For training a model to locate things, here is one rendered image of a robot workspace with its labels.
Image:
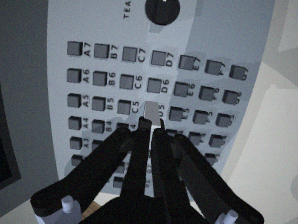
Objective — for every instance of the grey machine console with keypad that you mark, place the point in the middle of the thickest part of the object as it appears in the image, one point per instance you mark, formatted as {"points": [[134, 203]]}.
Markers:
{"points": [[133, 44]]}

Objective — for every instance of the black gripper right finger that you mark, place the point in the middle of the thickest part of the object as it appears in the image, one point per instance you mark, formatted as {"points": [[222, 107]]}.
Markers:
{"points": [[210, 192]]}

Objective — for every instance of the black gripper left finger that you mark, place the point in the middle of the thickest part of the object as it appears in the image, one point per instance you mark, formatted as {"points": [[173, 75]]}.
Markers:
{"points": [[63, 201]]}

